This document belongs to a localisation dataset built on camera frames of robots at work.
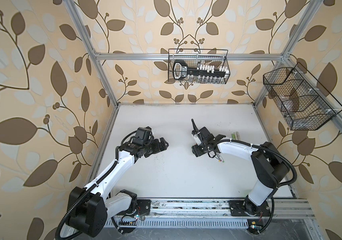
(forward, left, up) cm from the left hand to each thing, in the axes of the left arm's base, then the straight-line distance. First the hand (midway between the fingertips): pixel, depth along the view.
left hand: (163, 145), depth 81 cm
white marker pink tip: (+17, -50, -14) cm, 54 cm away
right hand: (+4, -20, -11) cm, 24 cm away
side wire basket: (+15, -70, +21) cm, 75 cm away
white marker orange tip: (+18, -49, -14) cm, 54 cm away
